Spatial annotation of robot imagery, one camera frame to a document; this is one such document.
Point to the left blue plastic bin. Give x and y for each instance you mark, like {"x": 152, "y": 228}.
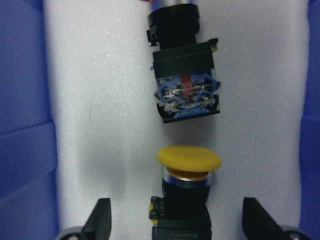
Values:
{"x": 28, "y": 140}

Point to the white foam pad left bin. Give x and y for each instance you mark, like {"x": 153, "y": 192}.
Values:
{"x": 112, "y": 115}

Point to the red mushroom push button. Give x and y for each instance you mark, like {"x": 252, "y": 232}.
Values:
{"x": 184, "y": 69}

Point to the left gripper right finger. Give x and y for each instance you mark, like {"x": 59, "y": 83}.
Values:
{"x": 257, "y": 224}

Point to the yellow mushroom push button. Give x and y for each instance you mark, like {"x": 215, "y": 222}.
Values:
{"x": 181, "y": 213}

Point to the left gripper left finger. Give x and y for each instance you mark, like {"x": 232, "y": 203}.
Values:
{"x": 99, "y": 223}

